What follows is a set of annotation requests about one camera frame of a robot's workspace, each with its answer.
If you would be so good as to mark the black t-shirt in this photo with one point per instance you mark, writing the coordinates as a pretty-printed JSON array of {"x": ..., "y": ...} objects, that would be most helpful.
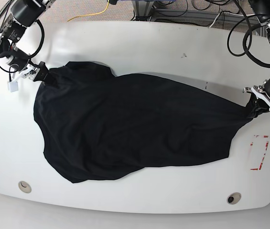
[{"x": 97, "y": 126}]

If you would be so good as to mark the red tape rectangle marking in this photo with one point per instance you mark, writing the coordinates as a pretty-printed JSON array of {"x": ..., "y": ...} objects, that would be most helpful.
[{"x": 257, "y": 152}]

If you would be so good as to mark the right table grommet hole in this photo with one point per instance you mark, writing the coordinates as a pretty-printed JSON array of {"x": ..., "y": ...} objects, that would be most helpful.
[{"x": 234, "y": 198}]

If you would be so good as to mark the table grommet hole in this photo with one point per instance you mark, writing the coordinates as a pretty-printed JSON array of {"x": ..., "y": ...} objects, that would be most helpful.
[
  {"x": 234, "y": 198},
  {"x": 24, "y": 187}
]

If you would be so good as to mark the left table grommet hole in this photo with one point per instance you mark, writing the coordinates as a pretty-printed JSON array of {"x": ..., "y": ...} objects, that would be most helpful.
[{"x": 24, "y": 187}]

